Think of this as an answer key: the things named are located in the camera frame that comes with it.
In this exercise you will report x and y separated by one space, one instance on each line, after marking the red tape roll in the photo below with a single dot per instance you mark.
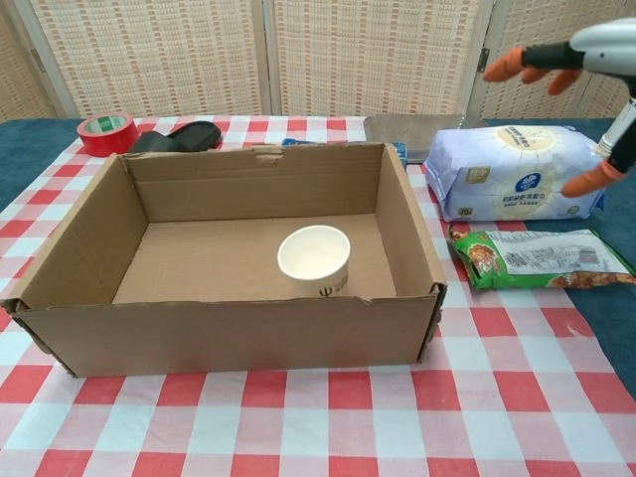
107 139

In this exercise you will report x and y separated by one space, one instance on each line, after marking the right silver hand orange fingertips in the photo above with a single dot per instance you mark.
603 45

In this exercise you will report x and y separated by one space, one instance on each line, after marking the brown cardboard box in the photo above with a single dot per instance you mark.
199 338

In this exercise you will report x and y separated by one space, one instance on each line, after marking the green snack bag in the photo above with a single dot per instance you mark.
536 258

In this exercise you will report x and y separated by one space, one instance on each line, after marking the small white paper cup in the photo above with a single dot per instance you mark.
313 258

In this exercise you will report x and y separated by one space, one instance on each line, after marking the rectangular metal tray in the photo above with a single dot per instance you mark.
402 131

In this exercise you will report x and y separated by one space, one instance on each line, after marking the black slipper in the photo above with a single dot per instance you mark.
189 136

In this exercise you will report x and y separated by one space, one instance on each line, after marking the white tissue pack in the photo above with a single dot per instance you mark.
507 169

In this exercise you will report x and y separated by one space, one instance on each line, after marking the bamboo folding screen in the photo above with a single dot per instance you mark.
164 54

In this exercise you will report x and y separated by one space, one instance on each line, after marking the red white checkered tablecloth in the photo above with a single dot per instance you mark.
298 422

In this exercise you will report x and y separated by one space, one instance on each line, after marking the blue rectangular packet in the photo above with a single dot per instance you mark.
400 151

